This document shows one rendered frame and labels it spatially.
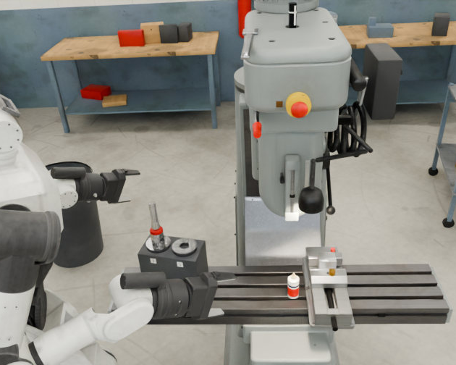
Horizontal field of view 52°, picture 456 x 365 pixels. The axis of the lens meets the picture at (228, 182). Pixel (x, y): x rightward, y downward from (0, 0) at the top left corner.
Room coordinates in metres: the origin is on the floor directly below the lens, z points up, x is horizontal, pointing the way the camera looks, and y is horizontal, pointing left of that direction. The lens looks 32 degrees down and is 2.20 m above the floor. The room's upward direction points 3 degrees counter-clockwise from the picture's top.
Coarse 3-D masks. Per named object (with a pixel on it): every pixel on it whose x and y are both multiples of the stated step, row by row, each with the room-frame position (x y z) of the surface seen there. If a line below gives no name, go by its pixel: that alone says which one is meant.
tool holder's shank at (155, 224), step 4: (148, 204) 1.32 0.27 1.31; (152, 204) 1.32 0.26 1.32; (152, 208) 1.32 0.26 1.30; (152, 212) 1.32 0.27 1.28; (156, 212) 1.33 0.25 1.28; (152, 216) 1.32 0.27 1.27; (156, 216) 1.32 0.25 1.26; (152, 220) 1.32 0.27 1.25; (156, 220) 1.32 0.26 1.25; (152, 224) 1.32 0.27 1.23; (156, 224) 1.32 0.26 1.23; (152, 228) 1.32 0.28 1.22; (156, 228) 1.31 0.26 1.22
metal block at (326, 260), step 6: (318, 252) 1.29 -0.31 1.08; (324, 252) 1.29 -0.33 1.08; (330, 252) 1.29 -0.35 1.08; (318, 258) 1.26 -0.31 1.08; (324, 258) 1.26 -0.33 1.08; (330, 258) 1.26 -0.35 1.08; (318, 264) 1.25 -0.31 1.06; (324, 264) 1.24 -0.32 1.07; (330, 264) 1.24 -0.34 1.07; (336, 264) 1.24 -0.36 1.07
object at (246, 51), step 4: (256, 28) 1.25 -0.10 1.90; (244, 32) 1.22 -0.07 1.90; (248, 32) 1.21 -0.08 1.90; (252, 32) 1.21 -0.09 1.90; (256, 32) 1.21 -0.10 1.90; (248, 36) 1.17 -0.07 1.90; (252, 36) 1.17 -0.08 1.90; (248, 40) 1.14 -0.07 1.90; (252, 40) 1.14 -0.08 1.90; (244, 44) 1.10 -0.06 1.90; (248, 44) 1.10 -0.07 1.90; (244, 48) 1.07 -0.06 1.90; (248, 48) 1.07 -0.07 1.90; (244, 52) 1.04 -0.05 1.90; (248, 52) 1.04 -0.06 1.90; (244, 56) 1.01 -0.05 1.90; (248, 56) 1.01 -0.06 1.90
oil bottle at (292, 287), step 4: (292, 276) 1.22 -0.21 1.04; (296, 276) 1.22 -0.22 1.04; (288, 280) 1.22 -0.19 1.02; (292, 280) 1.21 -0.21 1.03; (296, 280) 1.21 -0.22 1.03; (288, 284) 1.22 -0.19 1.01; (292, 284) 1.21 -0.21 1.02; (296, 284) 1.21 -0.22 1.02; (288, 288) 1.22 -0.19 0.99; (292, 288) 1.21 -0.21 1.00; (296, 288) 1.21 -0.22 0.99; (288, 292) 1.22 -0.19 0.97; (292, 292) 1.21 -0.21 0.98; (296, 292) 1.21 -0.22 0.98; (288, 296) 1.22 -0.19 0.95; (292, 296) 1.21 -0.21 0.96; (296, 296) 1.21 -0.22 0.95
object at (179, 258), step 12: (168, 240) 1.34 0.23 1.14; (180, 240) 1.33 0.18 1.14; (192, 240) 1.33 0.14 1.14; (204, 240) 1.34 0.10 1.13; (144, 252) 1.29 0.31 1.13; (156, 252) 1.29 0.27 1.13; (168, 252) 1.29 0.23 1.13; (180, 252) 1.27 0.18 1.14; (192, 252) 1.27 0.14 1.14; (204, 252) 1.32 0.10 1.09; (144, 264) 1.28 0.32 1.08; (156, 264) 1.27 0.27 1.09; (168, 264) 1.26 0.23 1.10; (180, 264) 1.24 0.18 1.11; (192, 264) 1.23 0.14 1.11; (204, 264) 1.31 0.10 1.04; (168, 276) 1.26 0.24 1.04; (180, 276) 1.25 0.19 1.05; (192, 276) 1.23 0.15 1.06
